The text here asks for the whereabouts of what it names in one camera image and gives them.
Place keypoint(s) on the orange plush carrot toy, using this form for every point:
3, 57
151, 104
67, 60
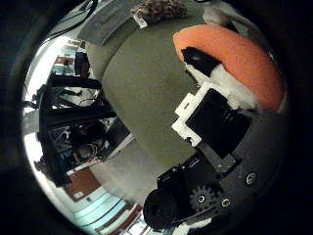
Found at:
241, 58

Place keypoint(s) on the leopard print plush toy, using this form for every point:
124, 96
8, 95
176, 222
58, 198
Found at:
159, 9

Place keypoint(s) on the black metal equipment rack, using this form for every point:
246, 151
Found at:
71, 114

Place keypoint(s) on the black chair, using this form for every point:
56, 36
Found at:
82, 63

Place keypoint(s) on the grey plastic container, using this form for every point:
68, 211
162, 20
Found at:
107, 24

